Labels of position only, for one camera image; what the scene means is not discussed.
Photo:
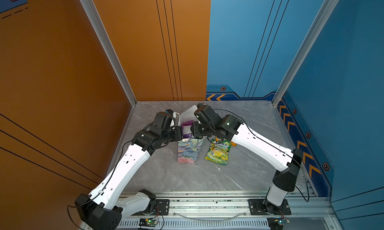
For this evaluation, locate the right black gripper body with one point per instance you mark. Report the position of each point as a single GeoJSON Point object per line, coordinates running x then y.
{"type": "Point", "coordinates": [199, 130]}

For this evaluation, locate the left aluminium frame post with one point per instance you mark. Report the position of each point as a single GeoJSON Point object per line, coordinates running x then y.
{"type": "Point", "coordinates": [104, 39]}

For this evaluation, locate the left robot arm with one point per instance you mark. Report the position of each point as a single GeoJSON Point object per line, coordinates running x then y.
{"type": "Point", "coordinates": [102, 209]}

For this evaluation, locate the floral white paper bag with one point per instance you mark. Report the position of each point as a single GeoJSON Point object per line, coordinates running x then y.
{"type": "Point", "coordinates": [188, 149]}

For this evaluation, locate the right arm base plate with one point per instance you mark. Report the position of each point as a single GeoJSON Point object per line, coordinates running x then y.
{"type": "Point", "coordinates": [263, 208]}

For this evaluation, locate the purple white snack bag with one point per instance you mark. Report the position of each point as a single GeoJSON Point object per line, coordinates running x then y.
{"type": "Point", "coordinates": [186, 129]}

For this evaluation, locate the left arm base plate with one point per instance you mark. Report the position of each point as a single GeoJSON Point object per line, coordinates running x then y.
{"type": "Point", "coordinates": [163, 205]}

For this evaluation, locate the right green circuit board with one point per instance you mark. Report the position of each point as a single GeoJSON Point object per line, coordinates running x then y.
{"type": "Point", "coordinates": [281, 222]}

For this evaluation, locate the right aluminium frame post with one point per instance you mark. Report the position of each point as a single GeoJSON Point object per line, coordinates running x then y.
{"type": "Point", "coordinates": [318, 24]}

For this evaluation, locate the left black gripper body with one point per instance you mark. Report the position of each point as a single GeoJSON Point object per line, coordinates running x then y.
{"type": "Point", "coordinates": [172, 135]}

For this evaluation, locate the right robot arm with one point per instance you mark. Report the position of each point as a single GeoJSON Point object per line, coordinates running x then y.
{"type": "Point", "coordinates": [233, 128]}

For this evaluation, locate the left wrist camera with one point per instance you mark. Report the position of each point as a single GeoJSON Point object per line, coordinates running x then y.
{"type": "Point", "coordinates": [175, 117]}

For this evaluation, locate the green circuit board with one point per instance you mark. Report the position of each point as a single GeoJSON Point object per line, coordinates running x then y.
{"type": "Point", "coordinates": [281, 222]}
{"type": "Point", "coordinates": [148, 223]}

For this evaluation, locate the yellow green candy bag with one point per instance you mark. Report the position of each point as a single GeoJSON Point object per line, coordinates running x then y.
{"type": "Point", "coordinates": [218, 151]}

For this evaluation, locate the aluminium front rail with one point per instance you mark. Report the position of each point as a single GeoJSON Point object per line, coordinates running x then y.
{"type": "Point", "coordinates": [230, 211]}

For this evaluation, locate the aluminium frame post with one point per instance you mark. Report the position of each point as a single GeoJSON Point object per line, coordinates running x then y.
{"type": "Point", "coordinates": [104, 39]}
{"type": "Point", "coordinates": [318, 24]}

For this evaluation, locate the left green circuit board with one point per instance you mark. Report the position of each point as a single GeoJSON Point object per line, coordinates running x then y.
{"type": "Point", "coordinates": [148, 223]}

